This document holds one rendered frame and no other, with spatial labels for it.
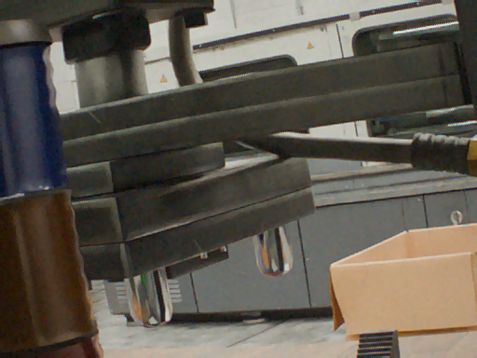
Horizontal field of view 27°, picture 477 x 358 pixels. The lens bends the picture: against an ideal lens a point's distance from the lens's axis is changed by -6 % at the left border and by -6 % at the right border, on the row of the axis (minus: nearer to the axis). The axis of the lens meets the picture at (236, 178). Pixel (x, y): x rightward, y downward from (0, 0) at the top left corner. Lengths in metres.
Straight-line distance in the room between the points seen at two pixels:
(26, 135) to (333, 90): 0.22
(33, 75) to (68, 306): 0.05
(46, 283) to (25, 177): 0.02
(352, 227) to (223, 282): 0.93
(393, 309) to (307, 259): 2.89
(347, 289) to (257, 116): 2.52
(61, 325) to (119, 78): 0.30
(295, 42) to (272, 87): 5.24
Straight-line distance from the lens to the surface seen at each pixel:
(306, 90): 0.43
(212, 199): 0.51
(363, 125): 5.45
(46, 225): 0.24
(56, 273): 0.24
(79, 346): 0.24
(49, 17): 0.51
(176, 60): 0.61
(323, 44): 5.59
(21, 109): 0.23
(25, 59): 0.24
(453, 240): 3.38
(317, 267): 5.75
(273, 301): 5.94
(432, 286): 2.83
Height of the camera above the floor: 1.16
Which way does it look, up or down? 3 degrees down
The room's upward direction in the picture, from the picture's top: 9 degrees counter-clockwise
